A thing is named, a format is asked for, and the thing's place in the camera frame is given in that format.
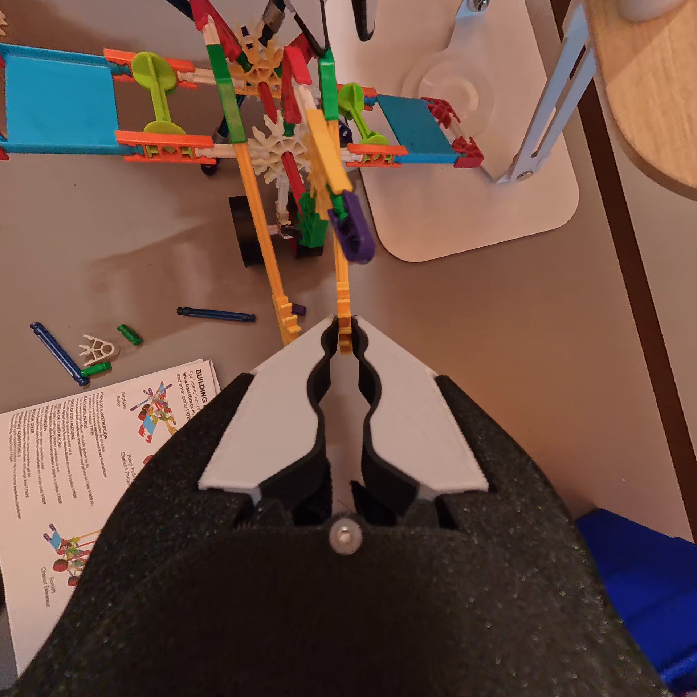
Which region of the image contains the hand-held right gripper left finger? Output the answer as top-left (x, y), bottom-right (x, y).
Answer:
top-left (198, 316), bottom-right (334, 499)

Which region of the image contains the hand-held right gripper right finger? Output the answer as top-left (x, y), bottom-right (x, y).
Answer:
top-left (351, 316), bottom-right (490, 499)

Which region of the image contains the blue plastic bin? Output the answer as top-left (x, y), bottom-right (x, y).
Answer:
top-left (576, 508), bottom-right (697, 693)

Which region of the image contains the dark blue rod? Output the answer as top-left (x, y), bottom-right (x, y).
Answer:
top-left (176, 306), bottom-right (256, 323)
top-left (29, 322), bottom-right (91, 388)

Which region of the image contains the colourful construction toy model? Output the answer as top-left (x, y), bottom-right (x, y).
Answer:
top-left (0, 0), bottom-right (485, 269)

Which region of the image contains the grey connector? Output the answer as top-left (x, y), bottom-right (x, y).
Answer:
top-left (78, 334), bottom-right (121, 365)

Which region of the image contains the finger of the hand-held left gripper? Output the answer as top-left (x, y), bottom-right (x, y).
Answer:
top-left (352, 0), bottom-right (378, 42)
top-left (285, 0), bottom-right (334, 56)

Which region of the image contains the white instruction booklet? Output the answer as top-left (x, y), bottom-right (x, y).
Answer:
top-left (0, 358), bottom-right (222, 676)

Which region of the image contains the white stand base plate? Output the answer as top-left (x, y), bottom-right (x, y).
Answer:
top-left (321, 0), bottom-right (579, 264)

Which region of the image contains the wooden stand board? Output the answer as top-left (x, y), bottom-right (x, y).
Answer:
top-left (585, 0), bottom-right (697, 200)

